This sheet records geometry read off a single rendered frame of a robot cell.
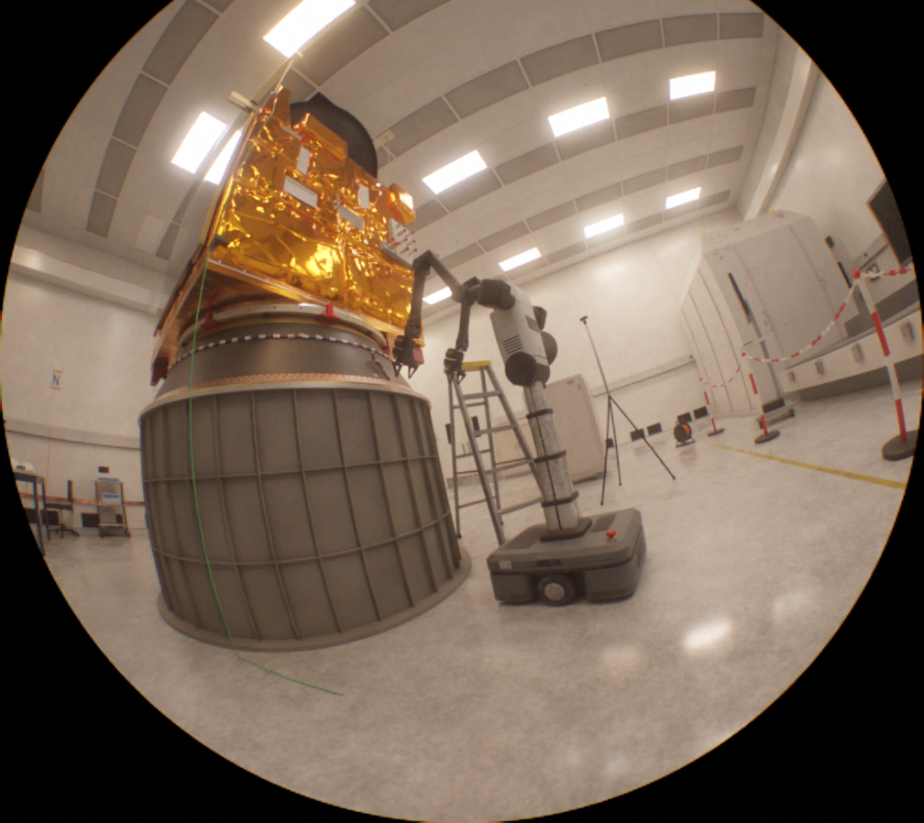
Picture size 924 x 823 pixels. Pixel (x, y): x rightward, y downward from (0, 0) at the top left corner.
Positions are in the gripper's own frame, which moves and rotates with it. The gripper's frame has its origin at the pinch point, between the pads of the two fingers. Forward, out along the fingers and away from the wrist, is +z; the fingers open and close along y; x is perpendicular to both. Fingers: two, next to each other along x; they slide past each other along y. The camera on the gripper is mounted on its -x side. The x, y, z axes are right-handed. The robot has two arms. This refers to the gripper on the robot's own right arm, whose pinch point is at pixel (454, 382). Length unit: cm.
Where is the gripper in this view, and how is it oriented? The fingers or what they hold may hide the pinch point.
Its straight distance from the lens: 208.6
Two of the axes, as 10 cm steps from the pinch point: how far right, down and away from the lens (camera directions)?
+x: 7.8, 1.7, -6.0
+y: -5.8, -1.3, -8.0
